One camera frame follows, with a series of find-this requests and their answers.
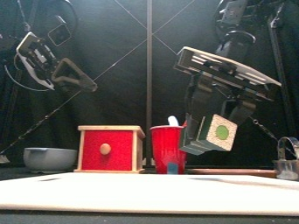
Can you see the wooden box with red front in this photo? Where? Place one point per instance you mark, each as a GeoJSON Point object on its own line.
{"type": "Point", "coordinates": [107, 148]}

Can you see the vertical frame pole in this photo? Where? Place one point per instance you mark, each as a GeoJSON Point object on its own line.
{"type": "Point", "coordinates": [149, 73]}

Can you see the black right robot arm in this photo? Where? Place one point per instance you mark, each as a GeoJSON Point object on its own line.
{"type": "Point", "coordinates": [238, 46]}

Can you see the grey bowl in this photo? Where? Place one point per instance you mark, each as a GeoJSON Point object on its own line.
{"type": "Point", "coordinates": [49, 159]}

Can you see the diagonal frame brace rod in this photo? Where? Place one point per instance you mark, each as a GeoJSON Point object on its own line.
{"type": "Point", "coordinates": [39, 122]}
{"type": "Point", "coordinates": [265, 129]}

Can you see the brown wooden plate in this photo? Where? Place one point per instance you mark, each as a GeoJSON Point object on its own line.
{"type": "Point", "coordinates": [234, 172]}

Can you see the black frame post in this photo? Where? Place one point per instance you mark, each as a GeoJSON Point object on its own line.
{"type": "Point", "coordinates": [282, 73]}

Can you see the white cutting board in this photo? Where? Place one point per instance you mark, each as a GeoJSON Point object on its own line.
{"type": "Point", "coordinates": [147, 192]}

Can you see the clear jar with metal clasp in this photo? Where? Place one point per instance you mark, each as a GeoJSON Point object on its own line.
{"type": "Point", "coordinates": [286, 170]}

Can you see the maki sushi roll green centre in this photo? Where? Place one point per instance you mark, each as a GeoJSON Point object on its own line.
{"type": "Point", "coordinates": [222, 132]}

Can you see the white plastic utensil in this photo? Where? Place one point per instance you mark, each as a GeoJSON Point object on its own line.
{"type": "Point", "coordinates": [173, 120]}

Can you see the red plastic cup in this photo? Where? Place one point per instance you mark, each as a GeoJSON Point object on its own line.
{"type": "Point", "coordinates": [167, 148]}

